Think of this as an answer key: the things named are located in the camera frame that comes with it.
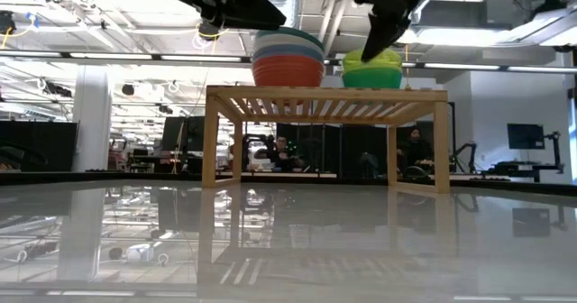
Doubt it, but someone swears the large orange bowl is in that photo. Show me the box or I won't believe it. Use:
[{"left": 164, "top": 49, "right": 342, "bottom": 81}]
[{"left": 252, "top": 54, "right": 325, "bottom": 88}]

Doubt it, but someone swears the wooden slatted shelf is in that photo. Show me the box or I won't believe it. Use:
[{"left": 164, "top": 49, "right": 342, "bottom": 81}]
[{"left": 201, "top": 85, "right": 451, "bottom": 195}]

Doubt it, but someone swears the background office desk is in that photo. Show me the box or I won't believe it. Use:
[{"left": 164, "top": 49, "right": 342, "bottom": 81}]
[{"left": 489, "top": 160, "right": 567, "bottom": 183}]

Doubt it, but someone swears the dark wall monitor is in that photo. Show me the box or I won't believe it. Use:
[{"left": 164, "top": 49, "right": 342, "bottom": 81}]
[{"left": 507, "top": 123, "right": 545, "bottom": 151}]

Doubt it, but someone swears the black room partition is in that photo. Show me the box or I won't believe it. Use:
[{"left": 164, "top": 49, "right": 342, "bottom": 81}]
[
  {"left": 274, "top": 122, "right": 456, "bottom": 178},
  {"left": 0, "top": 120, "right": 80, "bottom": 173}
]

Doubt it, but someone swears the large white bowl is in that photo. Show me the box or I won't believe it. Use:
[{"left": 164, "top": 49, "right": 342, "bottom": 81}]
[{"left": 252, "top": 32, "right": 325, "bottom": 51}]

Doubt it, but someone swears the yellow ceiling cable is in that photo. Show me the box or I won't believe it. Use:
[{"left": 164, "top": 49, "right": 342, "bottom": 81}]
[{"left": 196, "top": 22, "right": 232, "bottom": 41}]

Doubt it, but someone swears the black ceiling camera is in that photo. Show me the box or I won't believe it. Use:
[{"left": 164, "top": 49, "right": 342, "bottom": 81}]
[{"left": 197, "top": 21, "right": 222, "bottom": 41}]

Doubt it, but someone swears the cyan translucent plastic bowl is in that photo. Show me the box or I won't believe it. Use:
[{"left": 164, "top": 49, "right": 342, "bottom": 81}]
[{"left": 342, "top": 67, "right": 404, "bottom": 89}]

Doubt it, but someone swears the large grey-blue bowl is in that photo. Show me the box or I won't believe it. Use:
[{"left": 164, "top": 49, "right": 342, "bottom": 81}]
[{"left": 251, "top": 43, "right": 325, "bottom": 64}]

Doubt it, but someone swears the green translucent plastic bowl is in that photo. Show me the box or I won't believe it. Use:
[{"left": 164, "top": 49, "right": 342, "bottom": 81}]
[{"left": 342, "top": 57, "right": 403, "bottom": 73}]

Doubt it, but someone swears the large dark teal bowl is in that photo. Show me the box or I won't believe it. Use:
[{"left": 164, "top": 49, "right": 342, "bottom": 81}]
[{"left": 256, "top": 26, "right": 324, "bottom": 47}]

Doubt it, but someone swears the white room pillar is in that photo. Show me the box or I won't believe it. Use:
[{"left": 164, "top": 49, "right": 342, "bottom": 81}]
[{"left": 71, "top": 66, "right": 113, "bottom": 173}]

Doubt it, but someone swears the linear ceiling light rail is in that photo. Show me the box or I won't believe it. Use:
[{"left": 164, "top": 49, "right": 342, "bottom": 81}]
[{"left": 0, "top": 49, "right": 253, "bottom": 64}]

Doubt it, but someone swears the person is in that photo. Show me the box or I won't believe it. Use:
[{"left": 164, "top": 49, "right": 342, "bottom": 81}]
[
  {"left": 265, "top": 134, "right": 307, "bottom": 173},
  {"left": 396, "top": 126, "right": 436, "bottom": 173}
]

